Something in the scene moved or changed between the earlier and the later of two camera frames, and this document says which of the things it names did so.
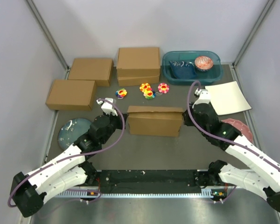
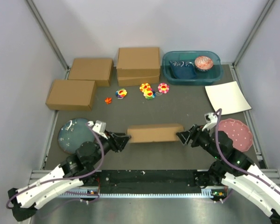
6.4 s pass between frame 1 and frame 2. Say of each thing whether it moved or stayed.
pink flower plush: stayed
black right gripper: moved
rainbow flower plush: stayed
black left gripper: moved
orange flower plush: stayed
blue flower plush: stayed
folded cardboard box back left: stayed
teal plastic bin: stayed
